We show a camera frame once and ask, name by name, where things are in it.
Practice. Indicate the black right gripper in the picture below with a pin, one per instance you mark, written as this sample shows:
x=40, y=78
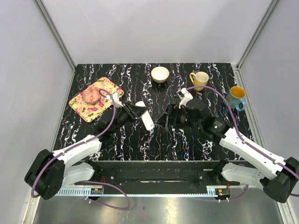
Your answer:
x=173, y=110

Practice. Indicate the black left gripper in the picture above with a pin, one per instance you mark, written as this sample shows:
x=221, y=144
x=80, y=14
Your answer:
x=134, y=112

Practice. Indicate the white remote control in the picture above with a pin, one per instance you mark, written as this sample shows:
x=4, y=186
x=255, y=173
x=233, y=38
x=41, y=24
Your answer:
x=146, y=118

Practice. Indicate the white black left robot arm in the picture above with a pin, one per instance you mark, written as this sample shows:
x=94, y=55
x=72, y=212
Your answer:
x=50, y=171

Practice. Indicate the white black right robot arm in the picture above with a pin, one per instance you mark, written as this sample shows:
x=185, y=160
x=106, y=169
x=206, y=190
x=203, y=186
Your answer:
x=275, y=175

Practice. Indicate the cream ceramic bowl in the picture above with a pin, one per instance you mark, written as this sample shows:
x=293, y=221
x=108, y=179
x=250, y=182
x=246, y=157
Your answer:
x=160, y=74

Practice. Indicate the pink patterned glass bowl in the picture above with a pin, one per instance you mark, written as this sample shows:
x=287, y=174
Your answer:
x=91, y=95

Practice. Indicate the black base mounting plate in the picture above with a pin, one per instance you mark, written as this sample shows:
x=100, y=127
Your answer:
x=160, y=177

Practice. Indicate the blue butterfly mug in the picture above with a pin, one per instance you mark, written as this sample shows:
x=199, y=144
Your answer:
x=236, y=98

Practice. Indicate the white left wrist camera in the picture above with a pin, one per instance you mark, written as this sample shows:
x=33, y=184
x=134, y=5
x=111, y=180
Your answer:
x=115, y=99

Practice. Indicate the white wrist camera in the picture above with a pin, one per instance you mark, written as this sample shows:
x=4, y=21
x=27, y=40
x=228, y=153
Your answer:
x=185, y=96
x=115, y=99

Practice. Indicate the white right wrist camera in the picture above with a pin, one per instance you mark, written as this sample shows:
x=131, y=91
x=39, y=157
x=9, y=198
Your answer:
x=185, y=96

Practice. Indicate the aluminium frame post left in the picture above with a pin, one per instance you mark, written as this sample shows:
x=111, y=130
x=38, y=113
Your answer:
x=54, y=31

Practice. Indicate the aluminium frame post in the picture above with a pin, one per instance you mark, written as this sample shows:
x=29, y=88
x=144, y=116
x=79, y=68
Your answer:
x=265, y=19
x=54, y=31

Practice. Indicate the aluminium frame post right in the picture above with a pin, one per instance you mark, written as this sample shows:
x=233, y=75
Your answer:
x=265, y=19

